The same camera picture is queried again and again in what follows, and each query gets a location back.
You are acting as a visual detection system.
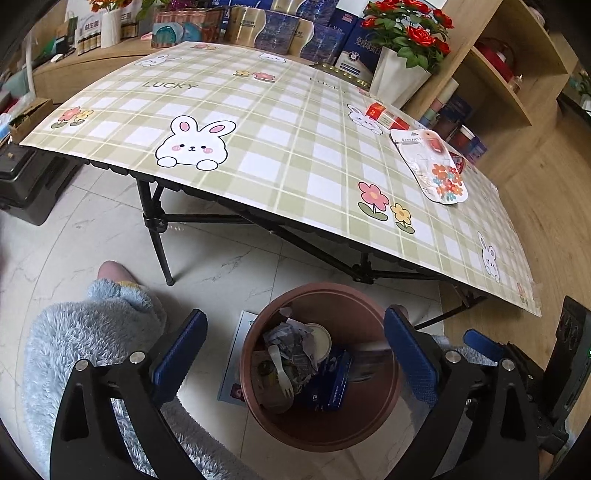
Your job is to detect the red rose bouquet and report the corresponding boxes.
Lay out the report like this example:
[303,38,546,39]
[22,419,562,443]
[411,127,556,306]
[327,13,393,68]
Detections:
[362,0,455,74]

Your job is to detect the brown plastic trash bin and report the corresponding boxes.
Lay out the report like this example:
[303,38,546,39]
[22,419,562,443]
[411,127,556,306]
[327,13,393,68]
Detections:
[239,283,400,452]

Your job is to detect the floral white plastic package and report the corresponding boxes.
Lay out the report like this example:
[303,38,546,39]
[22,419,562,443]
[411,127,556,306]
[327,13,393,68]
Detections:
[390,129,469,205]

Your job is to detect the red gift basket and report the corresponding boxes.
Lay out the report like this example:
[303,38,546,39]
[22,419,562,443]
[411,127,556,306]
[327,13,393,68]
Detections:
[476,37,516,83]

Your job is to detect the red cigarette pack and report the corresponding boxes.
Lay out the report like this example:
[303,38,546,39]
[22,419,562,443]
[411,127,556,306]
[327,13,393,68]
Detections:
[366,102,411,130]

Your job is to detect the cream plastic spork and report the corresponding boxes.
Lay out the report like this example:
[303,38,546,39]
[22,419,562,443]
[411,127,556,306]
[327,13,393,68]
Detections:
[267,345,294,399]

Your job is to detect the stack of pastel cups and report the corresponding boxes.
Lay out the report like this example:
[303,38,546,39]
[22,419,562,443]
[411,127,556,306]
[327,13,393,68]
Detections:
[419,78,459,128]

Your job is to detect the white vase orange flowers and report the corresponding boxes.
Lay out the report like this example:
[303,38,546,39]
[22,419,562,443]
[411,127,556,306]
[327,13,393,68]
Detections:
[89,0,132,49]

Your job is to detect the dark blue gift box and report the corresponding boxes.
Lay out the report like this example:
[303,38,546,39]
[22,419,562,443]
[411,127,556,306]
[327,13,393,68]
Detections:
[225,6,300,55]

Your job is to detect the white paper bowl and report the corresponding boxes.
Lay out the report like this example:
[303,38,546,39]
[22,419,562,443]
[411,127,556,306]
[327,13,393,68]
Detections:
[305,323,332,364]

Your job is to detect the red cup on shelf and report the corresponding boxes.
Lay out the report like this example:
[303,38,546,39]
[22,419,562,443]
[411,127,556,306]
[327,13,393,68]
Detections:
[449,125,476,155]

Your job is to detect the white flower pot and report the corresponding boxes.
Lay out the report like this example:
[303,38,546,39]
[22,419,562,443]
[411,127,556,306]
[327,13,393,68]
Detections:
[370,47,431,109]

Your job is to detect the black folding table frame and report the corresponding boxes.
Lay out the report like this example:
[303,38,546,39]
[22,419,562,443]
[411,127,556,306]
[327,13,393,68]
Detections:
[82,158,491,331]

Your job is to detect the grey white paper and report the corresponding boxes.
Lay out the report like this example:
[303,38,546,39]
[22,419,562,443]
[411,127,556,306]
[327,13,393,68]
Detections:
[263,319,318,394]

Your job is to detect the green plaid bunny tablecloth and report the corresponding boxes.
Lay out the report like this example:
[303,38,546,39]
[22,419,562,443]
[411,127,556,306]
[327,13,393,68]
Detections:
[24,42,541,314]

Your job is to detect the blue cardboard box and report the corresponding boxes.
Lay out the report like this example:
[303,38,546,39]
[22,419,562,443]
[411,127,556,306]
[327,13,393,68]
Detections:
[318,348,353,411]

